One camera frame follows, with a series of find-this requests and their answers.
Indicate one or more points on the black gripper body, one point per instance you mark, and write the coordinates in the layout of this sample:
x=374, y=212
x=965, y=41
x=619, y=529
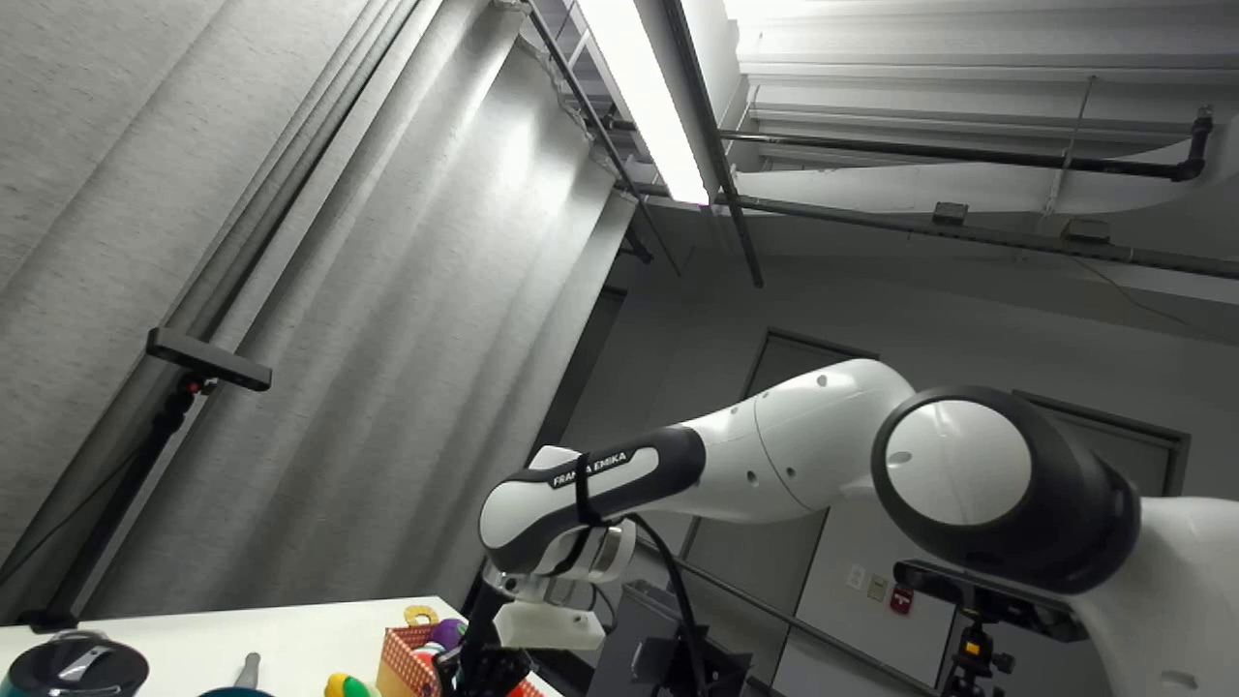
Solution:
x=486, y=662

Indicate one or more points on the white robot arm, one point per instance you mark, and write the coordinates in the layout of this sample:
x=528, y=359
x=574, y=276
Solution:
x=975, y=479

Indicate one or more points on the teal pot with black lid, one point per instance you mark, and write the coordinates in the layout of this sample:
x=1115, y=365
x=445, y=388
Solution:
x=73, y=662

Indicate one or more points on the wooden toy box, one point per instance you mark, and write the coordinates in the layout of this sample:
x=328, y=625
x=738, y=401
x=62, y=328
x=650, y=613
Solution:
x=409, y=661

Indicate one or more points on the yellow green toy ball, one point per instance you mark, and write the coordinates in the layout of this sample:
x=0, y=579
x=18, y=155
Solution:
x=344, y=687

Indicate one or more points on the black stand crossbar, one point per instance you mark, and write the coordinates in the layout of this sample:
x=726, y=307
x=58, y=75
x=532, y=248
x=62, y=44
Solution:
x=206, y=359

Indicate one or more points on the ceiling light strip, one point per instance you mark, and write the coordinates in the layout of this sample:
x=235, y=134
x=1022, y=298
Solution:
x=633, y=63

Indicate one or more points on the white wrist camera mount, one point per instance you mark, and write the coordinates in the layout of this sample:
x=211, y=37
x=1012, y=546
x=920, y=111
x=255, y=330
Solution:
x=528, y=625

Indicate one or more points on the black camera on tripod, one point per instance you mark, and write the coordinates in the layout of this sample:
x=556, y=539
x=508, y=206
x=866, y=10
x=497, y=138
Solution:
x=972, y=654

